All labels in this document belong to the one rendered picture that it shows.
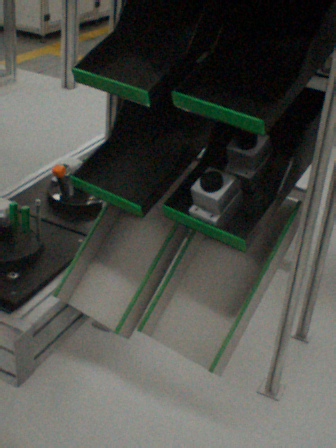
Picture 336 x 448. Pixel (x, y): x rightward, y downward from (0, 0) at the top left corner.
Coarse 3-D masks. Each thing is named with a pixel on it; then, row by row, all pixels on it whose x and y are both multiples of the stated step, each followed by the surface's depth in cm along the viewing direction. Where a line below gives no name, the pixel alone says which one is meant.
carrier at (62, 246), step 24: (0, 216) 113; (24, 216) 117; (0, 240) 115; (24, 240) 117; (48, 240) 121; (72, 240) 122; (0, 264) 111; (24, 264) 113; (48, 264) 114; (0, 288) 107; (24, 288) 108
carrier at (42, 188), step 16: (64, 160) 148; (48, 176) 144; (32, 192) 137; (48, 192) 134; (80, 192) 135; (32, 208) 131; (48, 208) 132; (64, 208) 131; (80, 208) 131; (96, 208) 132; (64, 224) 127; (80, 224) 127
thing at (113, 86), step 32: (128, 0) 88; (160, 0) 94; (192, 0) 94; (224, 0) 84; (128, 32) 91; (160, 32) 90; (192, 32) 88; (96, 64) 87; (128, 64) 86; (160, 64) 85; (192, 64) 84; (128, 96) 81; (160, 96) 81
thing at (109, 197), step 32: (128, 128) 99; (160, 128) 99; (192, 128) 90; (96, 160) 96; (128, 160) 95; (160, 160) 94; (192, 160) 93; (96, 192) 91; (128, 192) 91; (160, 192) 89
